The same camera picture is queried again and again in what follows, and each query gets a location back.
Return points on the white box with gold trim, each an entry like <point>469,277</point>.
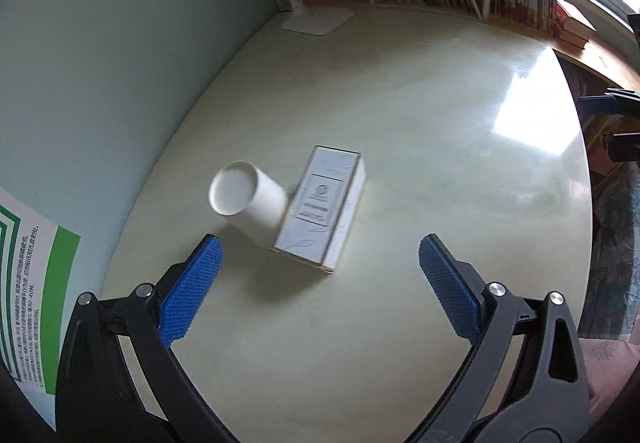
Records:
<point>320,208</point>

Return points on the green and white wall poster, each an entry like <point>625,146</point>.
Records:
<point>30,298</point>

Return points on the pink cloth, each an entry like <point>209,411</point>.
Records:
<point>607,368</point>

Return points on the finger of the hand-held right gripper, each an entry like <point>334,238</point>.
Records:
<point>625,148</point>
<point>597,104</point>

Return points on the blue patterned cloth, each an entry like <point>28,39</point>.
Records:
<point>612,248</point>

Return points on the white paper cup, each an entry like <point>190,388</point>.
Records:
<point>250,203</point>

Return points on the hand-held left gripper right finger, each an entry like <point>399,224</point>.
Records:
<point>450,288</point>

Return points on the stack of red books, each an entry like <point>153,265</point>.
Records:
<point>572,25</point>

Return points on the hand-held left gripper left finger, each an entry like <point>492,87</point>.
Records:
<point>195,283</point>

